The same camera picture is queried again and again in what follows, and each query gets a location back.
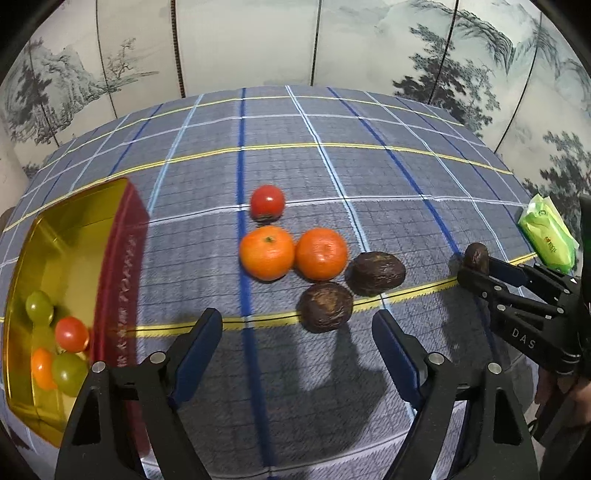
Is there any red tomato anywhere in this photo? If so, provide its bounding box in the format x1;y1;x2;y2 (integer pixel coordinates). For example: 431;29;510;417
250;185;286;221
54;316;90;352

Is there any red and gold tin box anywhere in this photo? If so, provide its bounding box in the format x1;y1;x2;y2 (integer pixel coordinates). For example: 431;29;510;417
2;178;152;459

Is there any orange mandarin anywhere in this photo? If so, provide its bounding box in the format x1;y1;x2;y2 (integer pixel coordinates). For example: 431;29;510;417
239;226;295;282
294;227;349;281

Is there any green wet wipes packet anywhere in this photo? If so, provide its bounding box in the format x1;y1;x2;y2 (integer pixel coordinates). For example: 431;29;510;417
518;193;578;273

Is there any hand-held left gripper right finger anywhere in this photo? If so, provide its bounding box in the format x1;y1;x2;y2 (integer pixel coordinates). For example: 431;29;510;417
372;309;541;480

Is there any orange tomato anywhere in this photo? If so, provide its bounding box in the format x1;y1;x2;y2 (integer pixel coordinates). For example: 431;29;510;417
31;347;58;391

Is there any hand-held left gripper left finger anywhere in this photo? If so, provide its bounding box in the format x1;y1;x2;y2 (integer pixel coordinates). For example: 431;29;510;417
55;308;223;480

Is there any small green tomato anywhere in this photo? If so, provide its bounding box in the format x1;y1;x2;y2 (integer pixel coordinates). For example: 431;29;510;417
25;290;55;324

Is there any brown passion fruit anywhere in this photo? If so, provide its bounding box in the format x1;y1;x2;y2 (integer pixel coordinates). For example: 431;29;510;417
463;242;490;275
299;282;354;334
352;251;407;296

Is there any large green tomato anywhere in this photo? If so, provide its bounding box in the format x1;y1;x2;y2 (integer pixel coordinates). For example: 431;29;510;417
52;353;89;397

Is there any blue plaid tablecloth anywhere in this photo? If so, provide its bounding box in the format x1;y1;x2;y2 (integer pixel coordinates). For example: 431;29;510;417
0;84;573;480

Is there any ink landscape folding screen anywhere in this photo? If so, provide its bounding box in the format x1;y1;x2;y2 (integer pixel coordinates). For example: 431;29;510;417
0;0;591;217

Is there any person's right hand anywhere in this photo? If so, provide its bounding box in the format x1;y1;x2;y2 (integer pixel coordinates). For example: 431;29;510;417
536;368;591;417

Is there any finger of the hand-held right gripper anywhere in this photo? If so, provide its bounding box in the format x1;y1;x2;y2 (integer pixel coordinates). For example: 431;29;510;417
487;256;580;296
457;267;571;324

